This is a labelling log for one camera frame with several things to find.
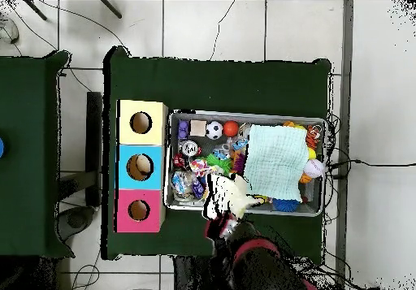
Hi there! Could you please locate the cream yellow cloth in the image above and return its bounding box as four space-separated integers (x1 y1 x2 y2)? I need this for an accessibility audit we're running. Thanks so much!
202 172 266 221

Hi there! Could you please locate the crushed silver can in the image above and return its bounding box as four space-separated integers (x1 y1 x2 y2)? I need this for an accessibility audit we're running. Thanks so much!
179 140 200 157

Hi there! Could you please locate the white baseball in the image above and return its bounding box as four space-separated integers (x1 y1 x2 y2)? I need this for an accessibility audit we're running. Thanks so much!
302 158 326 179

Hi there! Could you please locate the wooden cube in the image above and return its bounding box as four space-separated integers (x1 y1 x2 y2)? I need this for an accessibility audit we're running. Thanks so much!
189 119 207 137

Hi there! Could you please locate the black metal leg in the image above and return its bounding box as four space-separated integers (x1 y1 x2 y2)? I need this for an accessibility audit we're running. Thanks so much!
98 0 123 19
24 0 48 21

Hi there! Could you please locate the clear mesh bin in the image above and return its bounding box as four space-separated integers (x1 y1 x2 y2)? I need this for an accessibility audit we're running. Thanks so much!
163 109 327 218

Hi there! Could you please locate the large crumpled clear bottle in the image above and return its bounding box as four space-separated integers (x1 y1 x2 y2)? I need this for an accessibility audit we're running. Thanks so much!
171 170 196 197

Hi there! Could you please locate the green spiky ball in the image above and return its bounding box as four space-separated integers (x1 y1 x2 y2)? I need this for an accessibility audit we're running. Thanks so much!
206 153 233 174

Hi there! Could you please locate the black and white soccer ball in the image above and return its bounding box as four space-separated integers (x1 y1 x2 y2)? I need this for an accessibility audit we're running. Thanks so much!
205 120 224 141

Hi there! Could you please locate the mint green cloth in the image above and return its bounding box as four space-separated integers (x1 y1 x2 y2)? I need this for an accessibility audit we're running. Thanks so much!
243 123 310 202

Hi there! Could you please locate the person's foot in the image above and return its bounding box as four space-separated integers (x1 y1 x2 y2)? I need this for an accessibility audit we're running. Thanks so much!
0 14 20 44

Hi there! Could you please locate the side table with green cloth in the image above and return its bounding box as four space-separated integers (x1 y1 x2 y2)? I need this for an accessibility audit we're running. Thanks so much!
0 50 75 259

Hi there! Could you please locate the thin black floor cable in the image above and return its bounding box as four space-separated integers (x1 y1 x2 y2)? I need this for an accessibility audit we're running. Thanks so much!
209 0 236 61

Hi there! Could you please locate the wooden box with three holes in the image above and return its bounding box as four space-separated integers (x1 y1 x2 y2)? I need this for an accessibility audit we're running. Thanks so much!
115 99 169 233

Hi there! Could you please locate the orange red ball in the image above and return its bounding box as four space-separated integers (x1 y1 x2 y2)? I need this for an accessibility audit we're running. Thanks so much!
223 119 241 138

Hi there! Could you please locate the colourful dotted cloth bag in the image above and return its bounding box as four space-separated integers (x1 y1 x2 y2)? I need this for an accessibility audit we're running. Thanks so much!
189 158 217 178

